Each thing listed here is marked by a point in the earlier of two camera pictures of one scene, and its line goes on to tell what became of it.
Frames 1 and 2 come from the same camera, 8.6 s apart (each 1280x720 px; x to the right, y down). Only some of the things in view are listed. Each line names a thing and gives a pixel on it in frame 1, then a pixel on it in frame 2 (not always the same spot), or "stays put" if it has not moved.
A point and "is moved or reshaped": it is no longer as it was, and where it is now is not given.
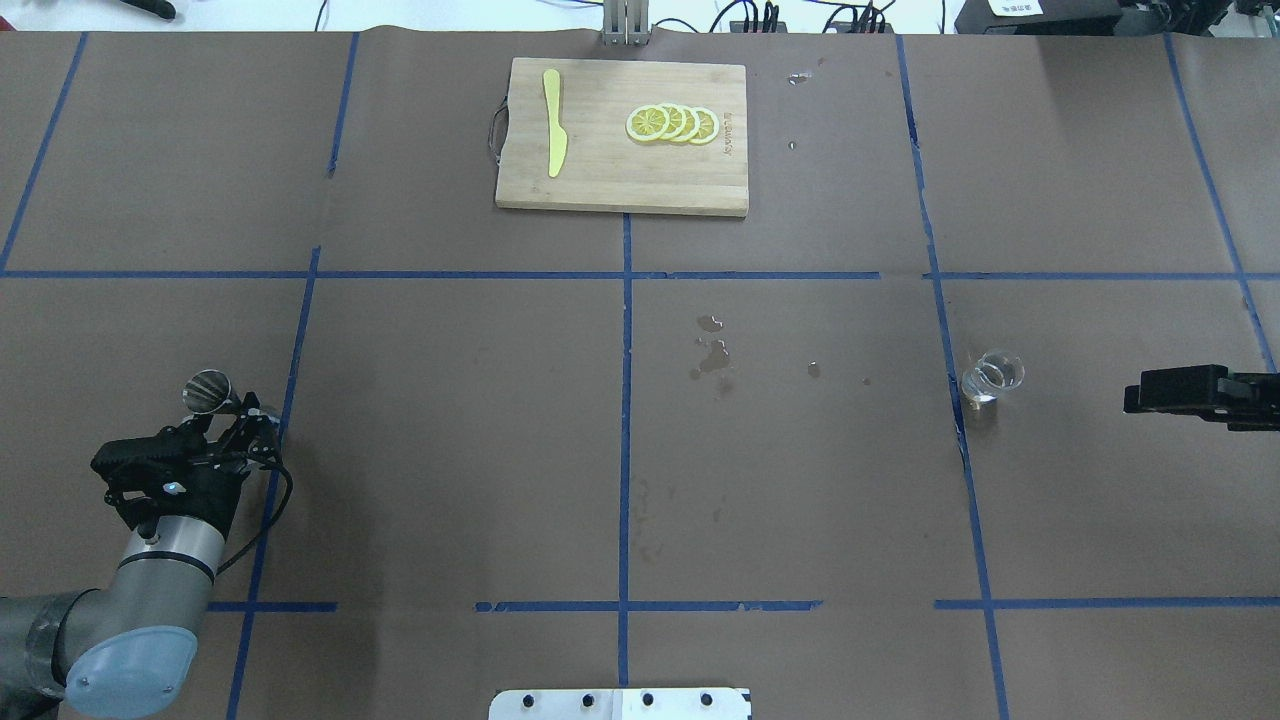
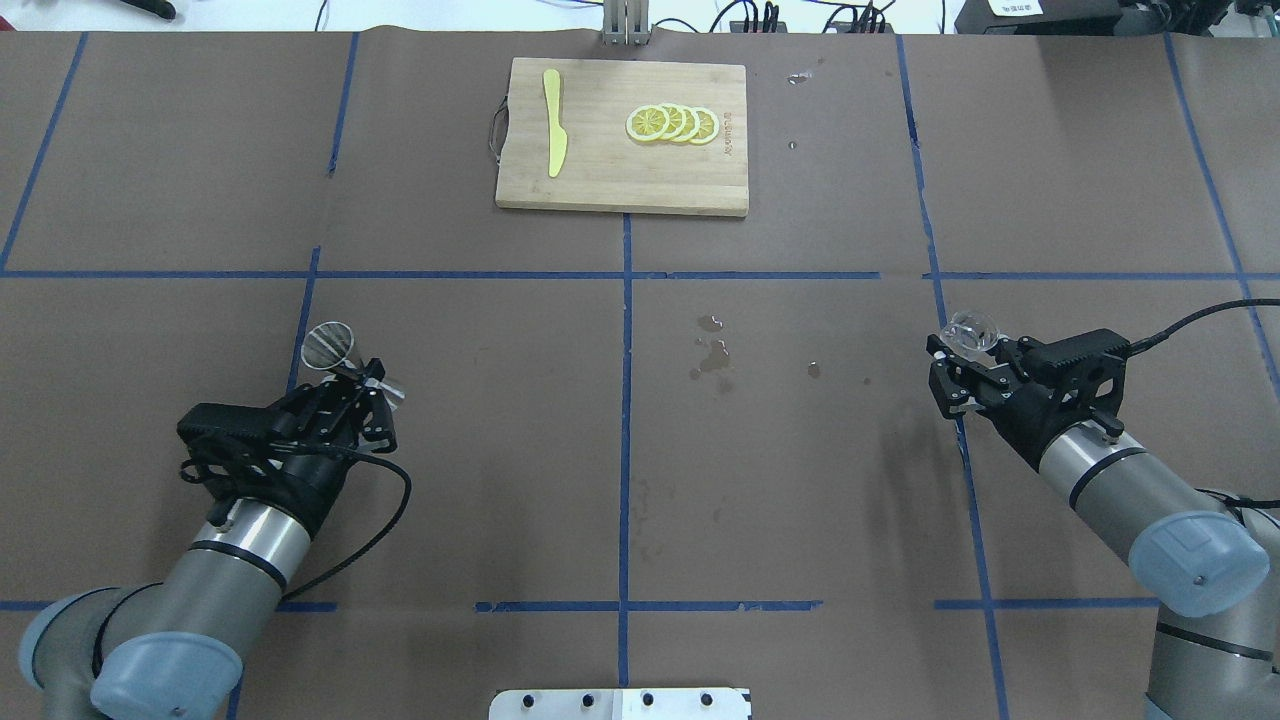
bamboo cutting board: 604,168 stays put
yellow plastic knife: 558,139 stays put
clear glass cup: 995,373 is moved or reshaped
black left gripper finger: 194,427 -> 319,403
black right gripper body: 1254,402 -> 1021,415
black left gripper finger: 256,440 -> 376,420
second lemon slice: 677,122 stays put
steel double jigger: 206,391 -> 331,346
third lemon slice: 692,124 stays put
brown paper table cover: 863,451 stays put
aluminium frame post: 626,23 stays put
